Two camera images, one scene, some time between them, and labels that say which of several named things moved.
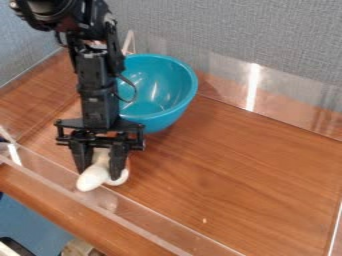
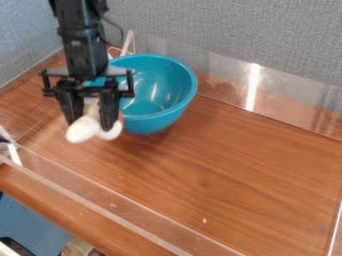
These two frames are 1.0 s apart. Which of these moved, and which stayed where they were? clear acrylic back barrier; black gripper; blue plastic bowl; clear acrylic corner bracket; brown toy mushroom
Moved: black gripper; brown toy mushroom
Stayed: clear acrylic back barrier; clear acrylic corner bracket; blue plastic bowl
